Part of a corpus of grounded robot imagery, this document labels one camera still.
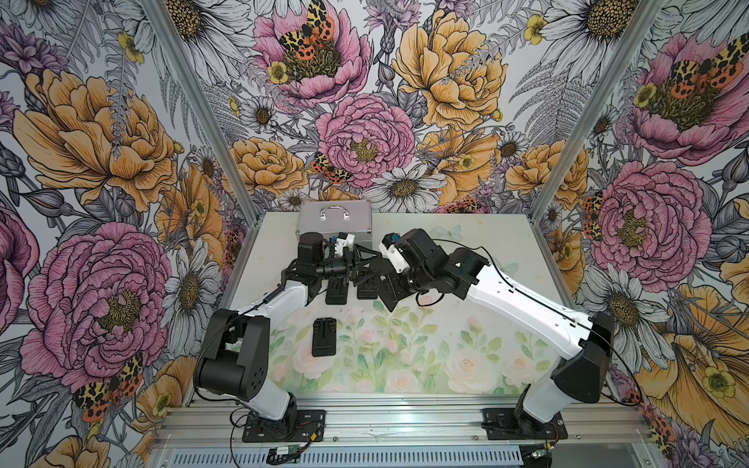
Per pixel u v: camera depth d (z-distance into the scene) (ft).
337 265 2.46
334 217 3.35
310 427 2.40
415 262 1.89
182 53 2.57
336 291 3.23
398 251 1.90
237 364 1.47
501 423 2.43
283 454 2.37
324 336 2.86
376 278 2.60
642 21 2.40
